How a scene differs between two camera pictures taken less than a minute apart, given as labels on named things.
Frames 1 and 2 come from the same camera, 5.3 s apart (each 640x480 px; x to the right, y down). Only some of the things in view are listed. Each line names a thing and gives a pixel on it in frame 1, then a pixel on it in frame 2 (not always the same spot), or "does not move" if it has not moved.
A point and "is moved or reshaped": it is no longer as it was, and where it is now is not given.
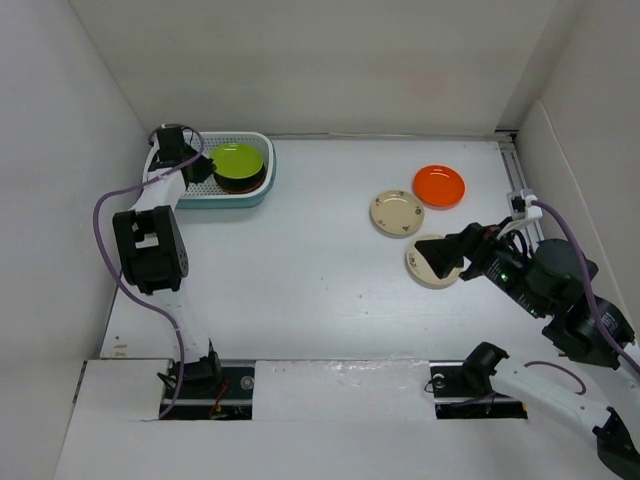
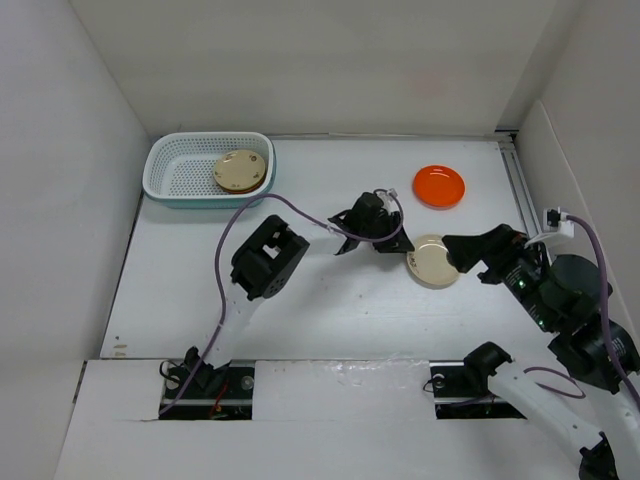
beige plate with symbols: [397, 213] is moved or reshaped
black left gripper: [205, 169] to [397, 244]
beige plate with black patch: [421, 270] does not move
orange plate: [438, 187] does not move
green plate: [236, 161] to [258, 185]
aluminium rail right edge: [514, 170] does not move
